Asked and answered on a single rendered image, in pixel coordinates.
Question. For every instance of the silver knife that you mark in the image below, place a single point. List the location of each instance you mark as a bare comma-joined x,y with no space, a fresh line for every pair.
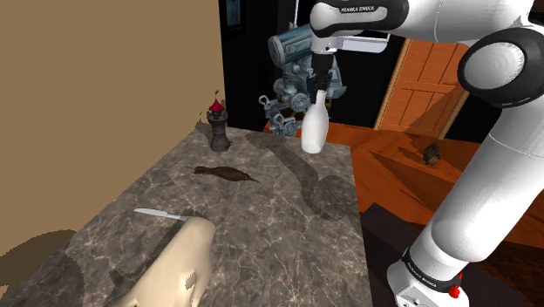
155,212

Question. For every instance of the beige rounded thing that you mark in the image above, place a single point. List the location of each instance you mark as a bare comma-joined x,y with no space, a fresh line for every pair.
178,268

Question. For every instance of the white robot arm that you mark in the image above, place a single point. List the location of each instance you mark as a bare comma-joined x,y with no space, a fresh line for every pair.
480,204

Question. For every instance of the dark robot stand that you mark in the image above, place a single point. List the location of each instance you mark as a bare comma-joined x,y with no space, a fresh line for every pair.
380,259

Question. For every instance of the blue-grey machine figure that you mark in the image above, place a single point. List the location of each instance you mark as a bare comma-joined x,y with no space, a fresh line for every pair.
293,47

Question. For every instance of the dark brown feather-shaped thing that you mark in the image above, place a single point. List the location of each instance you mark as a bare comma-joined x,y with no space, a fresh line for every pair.
225,173

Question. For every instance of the dark framed wall picture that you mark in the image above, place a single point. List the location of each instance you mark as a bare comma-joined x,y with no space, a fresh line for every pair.
233,12

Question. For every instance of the orange wooden door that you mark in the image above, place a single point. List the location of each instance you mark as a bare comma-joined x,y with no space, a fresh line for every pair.
418,93

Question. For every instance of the white bottle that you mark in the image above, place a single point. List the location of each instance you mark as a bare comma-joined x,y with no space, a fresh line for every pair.
315,127

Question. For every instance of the grey tower figure red roof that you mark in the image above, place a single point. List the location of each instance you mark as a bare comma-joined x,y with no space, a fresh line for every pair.
219,132

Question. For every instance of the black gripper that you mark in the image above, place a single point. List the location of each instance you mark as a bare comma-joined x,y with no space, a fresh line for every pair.
322,66

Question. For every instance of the small brown lumpy thing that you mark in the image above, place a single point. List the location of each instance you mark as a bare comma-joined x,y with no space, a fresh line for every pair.
432,154

